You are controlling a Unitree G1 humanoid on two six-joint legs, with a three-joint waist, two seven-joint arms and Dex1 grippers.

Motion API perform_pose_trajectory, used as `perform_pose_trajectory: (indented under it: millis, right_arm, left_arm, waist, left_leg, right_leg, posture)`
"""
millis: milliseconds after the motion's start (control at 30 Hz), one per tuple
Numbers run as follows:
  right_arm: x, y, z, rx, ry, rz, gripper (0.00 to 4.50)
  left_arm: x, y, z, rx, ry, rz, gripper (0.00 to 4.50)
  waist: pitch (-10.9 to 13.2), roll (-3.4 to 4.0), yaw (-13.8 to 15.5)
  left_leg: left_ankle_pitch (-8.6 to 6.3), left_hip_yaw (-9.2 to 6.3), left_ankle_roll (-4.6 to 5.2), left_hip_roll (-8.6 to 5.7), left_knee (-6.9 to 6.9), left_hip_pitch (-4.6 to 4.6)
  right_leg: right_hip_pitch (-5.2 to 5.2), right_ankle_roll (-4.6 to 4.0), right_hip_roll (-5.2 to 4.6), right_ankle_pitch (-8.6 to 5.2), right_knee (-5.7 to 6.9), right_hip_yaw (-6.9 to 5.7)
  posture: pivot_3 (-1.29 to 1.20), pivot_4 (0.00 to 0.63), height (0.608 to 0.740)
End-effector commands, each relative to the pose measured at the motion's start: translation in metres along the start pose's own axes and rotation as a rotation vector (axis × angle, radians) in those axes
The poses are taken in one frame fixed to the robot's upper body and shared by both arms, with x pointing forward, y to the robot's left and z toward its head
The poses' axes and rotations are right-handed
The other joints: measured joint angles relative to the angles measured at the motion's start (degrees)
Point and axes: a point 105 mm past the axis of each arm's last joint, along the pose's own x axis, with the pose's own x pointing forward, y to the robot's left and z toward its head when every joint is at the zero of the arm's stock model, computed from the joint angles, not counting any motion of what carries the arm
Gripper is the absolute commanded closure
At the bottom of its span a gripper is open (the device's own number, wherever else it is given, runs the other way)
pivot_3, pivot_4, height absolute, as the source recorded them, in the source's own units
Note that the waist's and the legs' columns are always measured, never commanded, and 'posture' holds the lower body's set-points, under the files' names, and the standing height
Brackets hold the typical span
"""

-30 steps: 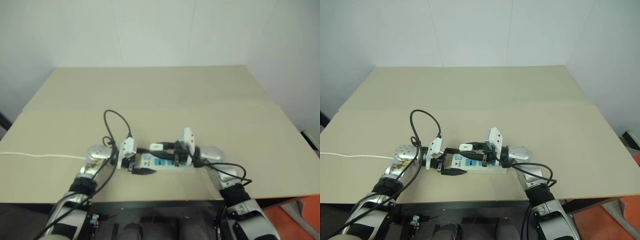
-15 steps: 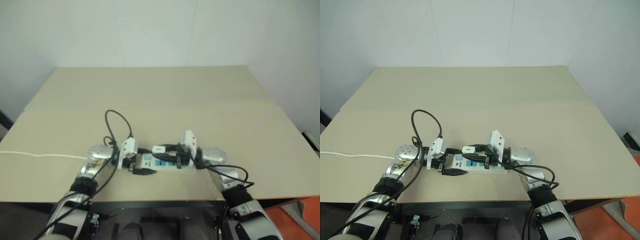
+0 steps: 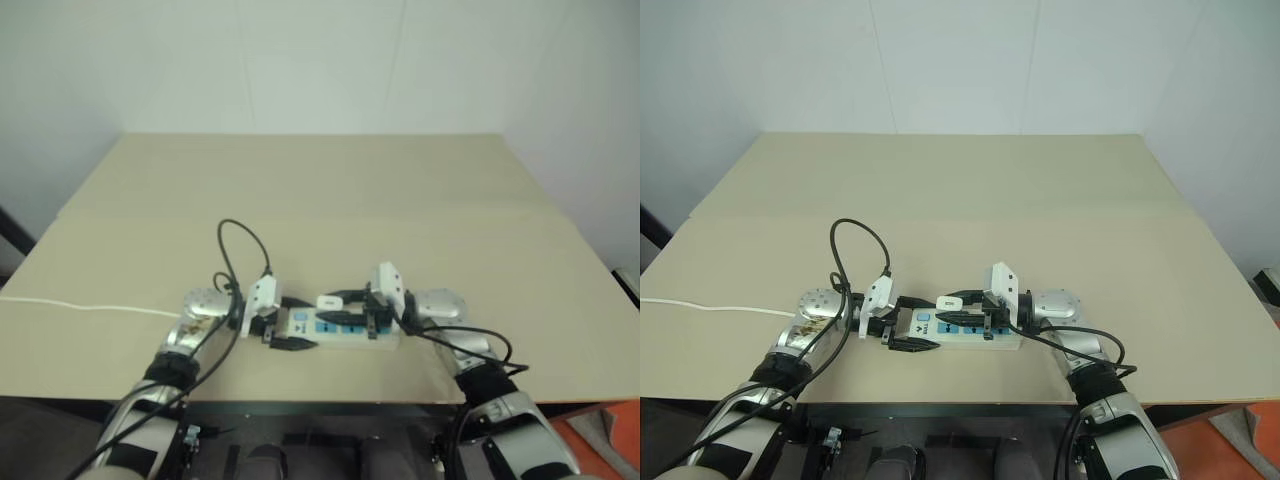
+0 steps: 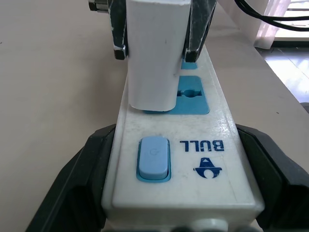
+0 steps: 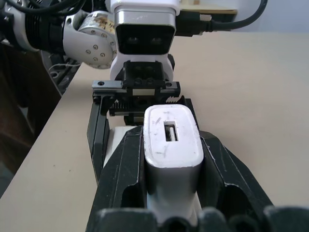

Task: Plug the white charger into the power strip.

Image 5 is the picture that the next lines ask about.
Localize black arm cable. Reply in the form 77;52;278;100
0;0;86;17

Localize white usb charger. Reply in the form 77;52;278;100
142;104;206;224

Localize light wooden board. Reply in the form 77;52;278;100
179;0;239;15

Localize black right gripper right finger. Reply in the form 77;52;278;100
196;130;275;215

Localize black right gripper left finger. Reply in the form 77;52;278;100
86;126;148;232

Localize black camera cable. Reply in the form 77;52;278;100
178;0;269;37

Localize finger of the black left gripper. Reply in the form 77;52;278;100
166;95;201;131
86;94;114;171

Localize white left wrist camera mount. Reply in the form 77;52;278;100
110;0;181;82

